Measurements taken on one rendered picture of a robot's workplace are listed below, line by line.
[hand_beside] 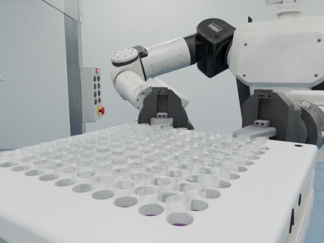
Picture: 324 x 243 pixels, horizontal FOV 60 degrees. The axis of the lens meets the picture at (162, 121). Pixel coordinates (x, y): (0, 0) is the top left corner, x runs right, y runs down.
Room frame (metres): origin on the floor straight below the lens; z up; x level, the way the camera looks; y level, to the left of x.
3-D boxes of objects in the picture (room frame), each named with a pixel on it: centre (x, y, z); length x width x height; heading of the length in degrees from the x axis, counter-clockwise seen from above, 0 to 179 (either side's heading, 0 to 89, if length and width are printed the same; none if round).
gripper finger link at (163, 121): (0.37, 0.00, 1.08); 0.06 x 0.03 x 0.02; 179
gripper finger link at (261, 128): (0.31, -0.10, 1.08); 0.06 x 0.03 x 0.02; 139
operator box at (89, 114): (1.40, 0.35, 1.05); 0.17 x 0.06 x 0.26; 0
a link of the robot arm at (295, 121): (0.38, -0.16, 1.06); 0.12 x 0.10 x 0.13; 139
